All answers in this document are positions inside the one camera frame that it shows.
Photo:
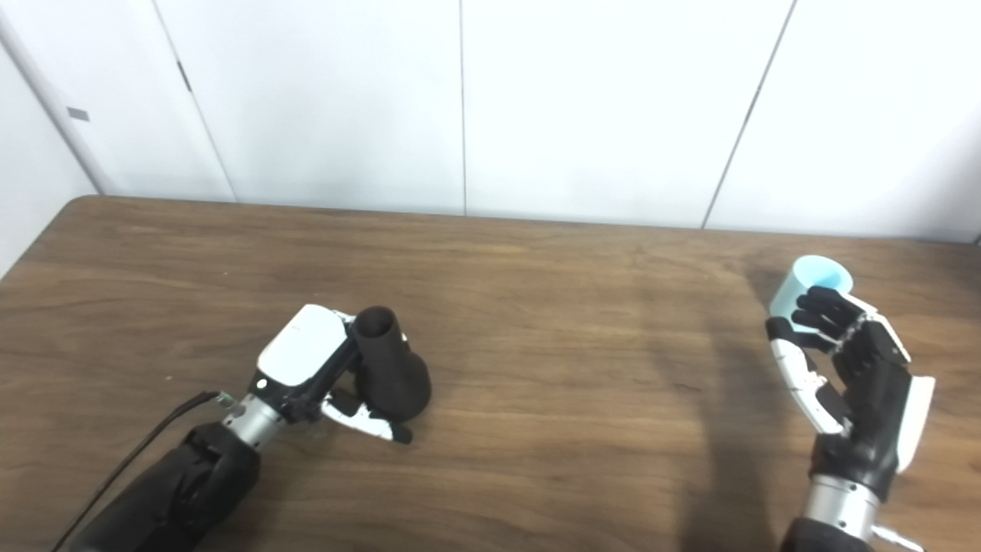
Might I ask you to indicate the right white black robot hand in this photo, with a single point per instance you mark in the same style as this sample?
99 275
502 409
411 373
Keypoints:
874 399

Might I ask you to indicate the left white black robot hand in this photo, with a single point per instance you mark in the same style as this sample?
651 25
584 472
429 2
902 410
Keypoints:
303 349

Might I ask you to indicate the black funnel-shaped nozzle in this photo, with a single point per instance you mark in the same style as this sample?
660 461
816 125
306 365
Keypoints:
391 372

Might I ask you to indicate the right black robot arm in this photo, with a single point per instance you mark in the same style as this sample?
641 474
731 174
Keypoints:
835 510

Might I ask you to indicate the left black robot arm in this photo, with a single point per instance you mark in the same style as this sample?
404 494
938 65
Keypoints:
184 483

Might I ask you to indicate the small grey wall label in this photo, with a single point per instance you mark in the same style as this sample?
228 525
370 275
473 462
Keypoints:
77 114

